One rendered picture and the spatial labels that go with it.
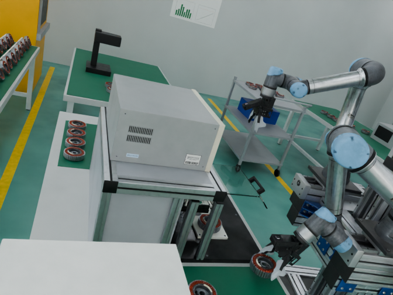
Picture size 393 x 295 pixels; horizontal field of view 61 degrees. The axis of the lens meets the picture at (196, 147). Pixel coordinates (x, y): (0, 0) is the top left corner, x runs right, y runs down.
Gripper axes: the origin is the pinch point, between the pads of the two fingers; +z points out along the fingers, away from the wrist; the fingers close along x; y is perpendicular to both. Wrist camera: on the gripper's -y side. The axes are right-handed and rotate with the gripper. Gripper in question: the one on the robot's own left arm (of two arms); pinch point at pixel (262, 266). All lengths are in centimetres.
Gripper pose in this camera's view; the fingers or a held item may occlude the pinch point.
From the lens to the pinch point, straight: 149.6
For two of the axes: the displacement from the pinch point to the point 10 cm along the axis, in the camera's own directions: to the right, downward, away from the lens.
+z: -7.0, 7.0, 1.6
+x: -2.6, -4.5, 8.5
